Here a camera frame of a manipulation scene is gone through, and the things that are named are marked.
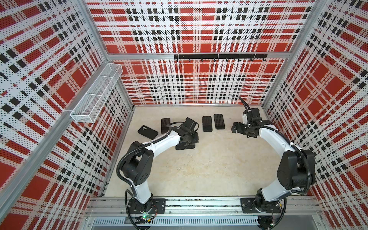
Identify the wire mesh wall basket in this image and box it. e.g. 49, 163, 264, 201
71, 63, 122, 123

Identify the black hook rail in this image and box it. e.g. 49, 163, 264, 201
173, 53, 268, 60

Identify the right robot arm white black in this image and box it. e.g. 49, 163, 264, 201
232, 97, 315, 213

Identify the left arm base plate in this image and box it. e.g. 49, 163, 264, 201
127, 198, 166, 214

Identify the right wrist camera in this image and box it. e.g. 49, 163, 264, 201
242, 108, 262, 124

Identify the aluminium front rail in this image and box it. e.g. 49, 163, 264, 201
86, 196, 322, 217

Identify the black phone far left upright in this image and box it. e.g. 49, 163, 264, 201
161, 118, 171, 134

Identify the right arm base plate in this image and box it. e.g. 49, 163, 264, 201
240, 197, 281, 214

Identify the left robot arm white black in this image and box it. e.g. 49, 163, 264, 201
116, 118, 199, 205

